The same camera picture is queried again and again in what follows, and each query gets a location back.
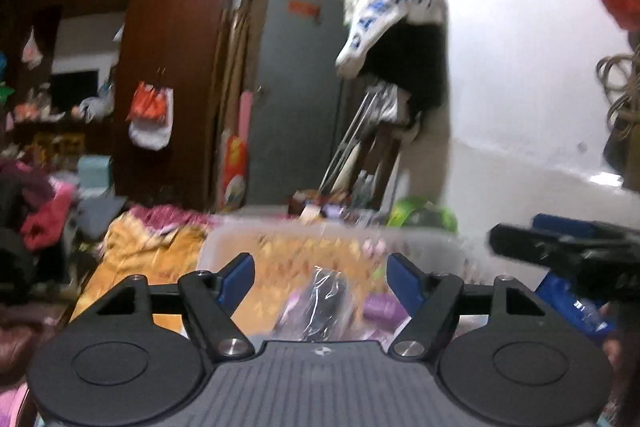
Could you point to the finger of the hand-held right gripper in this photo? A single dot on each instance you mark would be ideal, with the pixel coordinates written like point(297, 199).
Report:
point(530, 244)
point(562, 224)

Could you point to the black item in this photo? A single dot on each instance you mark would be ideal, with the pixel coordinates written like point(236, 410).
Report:
point(320, 302)

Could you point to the black television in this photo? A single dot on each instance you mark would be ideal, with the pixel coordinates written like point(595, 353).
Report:
point(74, 89)

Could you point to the brown wooden wardrobe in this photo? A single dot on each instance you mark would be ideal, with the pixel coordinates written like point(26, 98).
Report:
point(165, 32)

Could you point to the purple box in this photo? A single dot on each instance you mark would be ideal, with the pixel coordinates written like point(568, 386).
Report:
point(382, 312)

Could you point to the grey door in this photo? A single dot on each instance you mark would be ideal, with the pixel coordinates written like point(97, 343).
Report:
point(295, 97)

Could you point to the red printed standing bag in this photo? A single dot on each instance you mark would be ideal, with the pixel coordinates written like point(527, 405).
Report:
point(235, 172)

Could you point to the yellow cloth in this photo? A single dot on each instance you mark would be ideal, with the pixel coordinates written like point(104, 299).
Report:
point(145, 257)

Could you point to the white plastic hanging bag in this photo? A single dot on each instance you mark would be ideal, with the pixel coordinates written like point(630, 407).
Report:
point(31, 49)

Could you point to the clear plastic storage bin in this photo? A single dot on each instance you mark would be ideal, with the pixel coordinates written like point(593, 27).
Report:
point(280, 242)

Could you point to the teal box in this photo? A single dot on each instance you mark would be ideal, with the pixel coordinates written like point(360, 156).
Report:
point(95, 172)

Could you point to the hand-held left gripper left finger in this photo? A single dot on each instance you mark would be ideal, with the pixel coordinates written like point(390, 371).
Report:
point(237, 279)

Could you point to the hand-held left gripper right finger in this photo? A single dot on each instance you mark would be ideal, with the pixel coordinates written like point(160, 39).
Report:
point(405, 284)

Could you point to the green and white bag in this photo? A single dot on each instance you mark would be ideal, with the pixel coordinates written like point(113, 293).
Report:
point(422, 214)

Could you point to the blue printed bag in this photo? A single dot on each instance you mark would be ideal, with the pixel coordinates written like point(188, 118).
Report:
point(570, 302)

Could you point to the metal crutches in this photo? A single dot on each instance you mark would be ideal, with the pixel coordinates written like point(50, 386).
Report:
point(355, 137)

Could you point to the red cloth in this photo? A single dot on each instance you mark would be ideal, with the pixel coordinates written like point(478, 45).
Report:
point(47, 217)

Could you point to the pink roll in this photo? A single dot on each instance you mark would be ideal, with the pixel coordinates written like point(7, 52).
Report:
point(245, 117)

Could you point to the white and black hanging garment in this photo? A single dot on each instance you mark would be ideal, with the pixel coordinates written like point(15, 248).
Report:
point(400, 32)

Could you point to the red and white hanging bag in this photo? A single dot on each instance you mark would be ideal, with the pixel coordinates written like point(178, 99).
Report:
point(150, 112)

